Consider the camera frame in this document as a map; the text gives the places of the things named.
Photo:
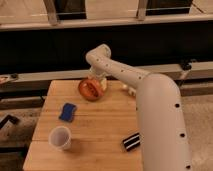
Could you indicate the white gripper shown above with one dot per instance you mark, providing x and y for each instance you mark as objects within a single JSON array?
[{"x": 98, "y": 75}]

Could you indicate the red pepper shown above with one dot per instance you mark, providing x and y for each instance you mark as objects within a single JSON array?
[{"x": 89, "y": 90}]

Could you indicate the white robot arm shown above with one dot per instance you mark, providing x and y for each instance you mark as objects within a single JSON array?
[{"x": 163, "y": 135}]

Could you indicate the orange ceramic bowl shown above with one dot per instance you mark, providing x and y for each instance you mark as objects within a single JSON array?
[{"x": 97, "y": 84}]

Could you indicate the small white object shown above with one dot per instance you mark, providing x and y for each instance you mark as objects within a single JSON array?
[{"x": 131, "y": 91}]

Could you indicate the blue sponge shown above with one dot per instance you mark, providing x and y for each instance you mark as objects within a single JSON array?
[{"x": 68, "y": 111}]

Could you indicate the black white striped block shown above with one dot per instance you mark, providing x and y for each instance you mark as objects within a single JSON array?
[{"x": 131, "y": 142}]

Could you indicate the black object on floor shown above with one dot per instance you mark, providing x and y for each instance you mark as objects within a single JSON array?
[{"x": 9, "y": 118}]

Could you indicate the grey metal rail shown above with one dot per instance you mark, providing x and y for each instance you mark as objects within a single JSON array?
[{"x": 40, "y": 80}]

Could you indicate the black clamp on rail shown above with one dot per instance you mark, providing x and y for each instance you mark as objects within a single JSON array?
[{"x": 186, "y": 64}]

